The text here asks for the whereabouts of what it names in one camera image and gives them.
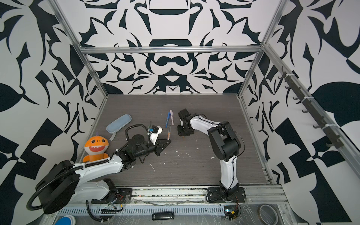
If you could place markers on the black rectangular device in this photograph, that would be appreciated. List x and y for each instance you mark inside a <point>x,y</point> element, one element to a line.
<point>163,216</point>

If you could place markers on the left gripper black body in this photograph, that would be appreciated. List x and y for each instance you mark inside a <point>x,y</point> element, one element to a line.
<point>151,149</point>

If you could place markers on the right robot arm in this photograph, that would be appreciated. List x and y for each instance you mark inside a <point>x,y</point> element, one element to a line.
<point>226,146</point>

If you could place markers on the blue pen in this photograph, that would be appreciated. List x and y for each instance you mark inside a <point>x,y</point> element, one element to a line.
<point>167,120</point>

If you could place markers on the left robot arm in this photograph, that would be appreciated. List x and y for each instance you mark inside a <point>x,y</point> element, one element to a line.
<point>70,183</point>

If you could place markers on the pink fountain pen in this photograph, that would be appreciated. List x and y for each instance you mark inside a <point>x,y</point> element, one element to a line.
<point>171,116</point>

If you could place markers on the tape roll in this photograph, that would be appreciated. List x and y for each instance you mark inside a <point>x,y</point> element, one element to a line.
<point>268,215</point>

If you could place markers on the orange brown pen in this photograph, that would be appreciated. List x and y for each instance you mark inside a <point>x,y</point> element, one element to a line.
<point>169,133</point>

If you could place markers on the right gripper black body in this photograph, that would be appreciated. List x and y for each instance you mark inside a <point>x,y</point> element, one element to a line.
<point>181,130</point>

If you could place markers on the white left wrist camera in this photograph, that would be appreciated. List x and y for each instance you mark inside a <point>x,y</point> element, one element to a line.
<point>155,131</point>

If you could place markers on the light blue pencil case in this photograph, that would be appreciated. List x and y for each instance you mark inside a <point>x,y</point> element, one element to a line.
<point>118,124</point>

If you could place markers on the orange shark plush toy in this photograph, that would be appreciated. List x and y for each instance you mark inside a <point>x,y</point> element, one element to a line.
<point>96,148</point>

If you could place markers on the blue round lid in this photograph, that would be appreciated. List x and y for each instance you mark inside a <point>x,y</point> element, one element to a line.
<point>66,220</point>

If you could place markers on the wall hook rail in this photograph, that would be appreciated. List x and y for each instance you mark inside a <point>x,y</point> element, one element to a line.
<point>313,108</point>

